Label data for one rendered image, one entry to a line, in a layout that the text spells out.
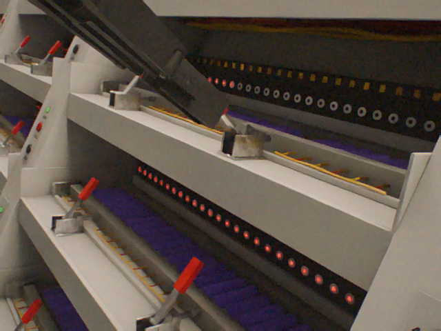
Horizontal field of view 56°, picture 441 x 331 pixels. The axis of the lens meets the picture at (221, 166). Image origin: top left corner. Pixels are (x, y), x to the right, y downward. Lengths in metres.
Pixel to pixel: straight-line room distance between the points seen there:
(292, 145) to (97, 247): 0.32
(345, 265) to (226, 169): 0.14
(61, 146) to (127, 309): 0.38
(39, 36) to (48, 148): 0.74
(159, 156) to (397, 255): 0.29
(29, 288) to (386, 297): 0.66
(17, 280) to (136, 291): 0.38
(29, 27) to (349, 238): 1.29
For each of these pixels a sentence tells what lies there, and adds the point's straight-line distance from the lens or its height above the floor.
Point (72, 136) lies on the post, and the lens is 0.78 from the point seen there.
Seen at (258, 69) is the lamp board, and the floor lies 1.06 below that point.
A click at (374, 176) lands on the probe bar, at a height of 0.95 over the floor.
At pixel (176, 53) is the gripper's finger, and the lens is 0.30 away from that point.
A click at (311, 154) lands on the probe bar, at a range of 0.40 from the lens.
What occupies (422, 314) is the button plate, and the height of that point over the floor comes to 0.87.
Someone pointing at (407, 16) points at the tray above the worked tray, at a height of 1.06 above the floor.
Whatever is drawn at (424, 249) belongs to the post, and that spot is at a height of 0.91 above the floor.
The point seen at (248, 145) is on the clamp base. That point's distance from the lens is 0.40.
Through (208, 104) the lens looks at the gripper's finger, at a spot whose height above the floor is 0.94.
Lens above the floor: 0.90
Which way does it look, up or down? level
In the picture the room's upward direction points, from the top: 25 degrees clockwise
